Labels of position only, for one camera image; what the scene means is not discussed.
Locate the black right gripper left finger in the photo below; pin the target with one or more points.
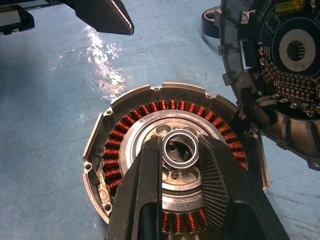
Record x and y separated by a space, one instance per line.
140 180

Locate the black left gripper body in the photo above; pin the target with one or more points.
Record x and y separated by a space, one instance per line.
17 21

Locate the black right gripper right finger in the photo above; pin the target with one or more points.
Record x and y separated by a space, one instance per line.
225 190

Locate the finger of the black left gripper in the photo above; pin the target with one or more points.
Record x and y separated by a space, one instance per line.
102 15

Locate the silver spoked rotor with bearing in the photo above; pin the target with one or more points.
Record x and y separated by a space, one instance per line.
180 116

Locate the motor lid with circuit board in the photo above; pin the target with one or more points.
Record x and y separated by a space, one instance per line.
297 82

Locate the silver motor housing copper coils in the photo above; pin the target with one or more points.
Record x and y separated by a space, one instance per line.
140 92

